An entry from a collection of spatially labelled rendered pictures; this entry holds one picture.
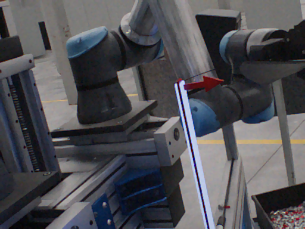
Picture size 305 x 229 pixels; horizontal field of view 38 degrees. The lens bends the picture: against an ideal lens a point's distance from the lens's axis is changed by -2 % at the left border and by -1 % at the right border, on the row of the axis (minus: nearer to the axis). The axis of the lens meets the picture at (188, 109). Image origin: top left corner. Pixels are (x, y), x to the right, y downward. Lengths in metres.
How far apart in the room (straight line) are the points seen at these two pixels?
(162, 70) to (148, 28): 1.74
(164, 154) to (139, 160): 0.08
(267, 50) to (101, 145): 0.62
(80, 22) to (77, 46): 10.30
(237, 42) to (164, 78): 2.03
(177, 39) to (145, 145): 0.38
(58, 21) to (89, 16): 3.97
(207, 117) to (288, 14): 6.30
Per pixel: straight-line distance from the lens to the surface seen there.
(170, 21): 0.86
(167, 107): 2.99
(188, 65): 0.85
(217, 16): 1.20
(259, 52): 0.73
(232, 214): 0.95
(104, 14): 10.93
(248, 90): 0.91
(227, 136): 1.21
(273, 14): 7.17
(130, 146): 1.18
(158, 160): 1.16
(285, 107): 2.60
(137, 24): 1.19
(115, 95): 1.20
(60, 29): 7.35
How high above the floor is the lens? 1.30
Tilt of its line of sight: 14 degrees down
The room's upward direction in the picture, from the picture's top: 12 degrees counter-clockwise
